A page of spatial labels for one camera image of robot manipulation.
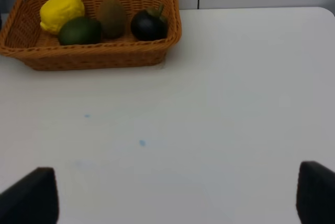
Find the brown kiwi fruit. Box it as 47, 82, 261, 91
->
97, 0, 127, 39

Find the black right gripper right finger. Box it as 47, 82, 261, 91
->
296, 161, 334, 224

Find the yellow lemon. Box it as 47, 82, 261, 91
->
40, 0, 85, 35

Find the orange wicker basket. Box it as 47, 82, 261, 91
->
1, 0, 182, 71

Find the green lime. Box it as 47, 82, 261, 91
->
58, 16, 102, 46

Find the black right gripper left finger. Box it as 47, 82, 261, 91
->
1, 167, 59, 224

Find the dark mangosteen fruit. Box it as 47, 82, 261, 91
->
130, 4, 168, 41

